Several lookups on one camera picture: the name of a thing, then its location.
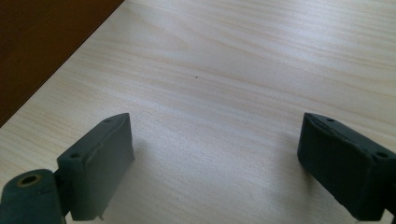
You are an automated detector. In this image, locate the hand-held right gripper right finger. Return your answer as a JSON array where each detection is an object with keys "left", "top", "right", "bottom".
[{"left": 296, "top": 112, "right": 396, "bottom": 222}]

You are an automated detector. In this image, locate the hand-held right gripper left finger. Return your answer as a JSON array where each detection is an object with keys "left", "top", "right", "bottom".
[{"left": 56, "top": 112, "right": 135, "bottom": 222}]

